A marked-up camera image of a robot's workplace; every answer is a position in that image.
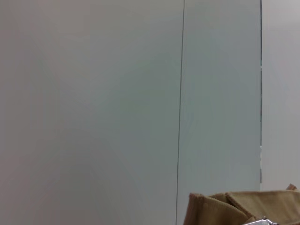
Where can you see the khaki canvas food bag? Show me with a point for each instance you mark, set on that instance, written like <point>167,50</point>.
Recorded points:
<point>222,208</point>

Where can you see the silver zipper pull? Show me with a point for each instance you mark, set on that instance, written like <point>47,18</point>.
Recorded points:
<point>260,221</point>

